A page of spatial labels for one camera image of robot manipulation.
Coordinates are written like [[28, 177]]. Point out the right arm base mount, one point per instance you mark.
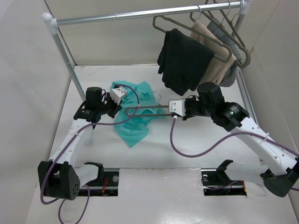
[[216, 182]]

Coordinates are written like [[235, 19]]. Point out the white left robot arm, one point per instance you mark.
[[58, 177]]

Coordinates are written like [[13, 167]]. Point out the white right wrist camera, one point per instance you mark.
[[177, 107]]

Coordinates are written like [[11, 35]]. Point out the aluminium rail right side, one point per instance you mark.
[[245, 94]]

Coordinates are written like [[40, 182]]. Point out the cream ribbed garment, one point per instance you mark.
[[215, 71]]

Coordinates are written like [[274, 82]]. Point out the teal t shirt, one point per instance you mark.
[[136, 129]]

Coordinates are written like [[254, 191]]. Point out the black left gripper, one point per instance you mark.
[[116, 107]]

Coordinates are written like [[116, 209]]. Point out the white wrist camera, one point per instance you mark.
[[117, 94], [177, 107]]

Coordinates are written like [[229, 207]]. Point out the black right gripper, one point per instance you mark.
[[188, 99]]

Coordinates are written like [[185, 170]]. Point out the grey hanging garment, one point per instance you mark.
[[230, 75]]

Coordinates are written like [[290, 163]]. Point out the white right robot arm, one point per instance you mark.
[[279, 168]]

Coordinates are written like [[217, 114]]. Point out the black hanging garment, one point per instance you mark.
[[182, 62]]

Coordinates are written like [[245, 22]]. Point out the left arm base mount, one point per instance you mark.
[[108, 186]]

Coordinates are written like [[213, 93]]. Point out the white metal clothes rack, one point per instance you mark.
[[114, 32]]

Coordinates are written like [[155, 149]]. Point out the taupe hanger with grey garment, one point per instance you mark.
[[235, 27]]

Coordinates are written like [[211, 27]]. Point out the taupe hanger with cream garment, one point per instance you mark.
[[236, 39]]

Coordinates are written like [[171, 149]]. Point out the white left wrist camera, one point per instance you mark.
[[117, 94]]

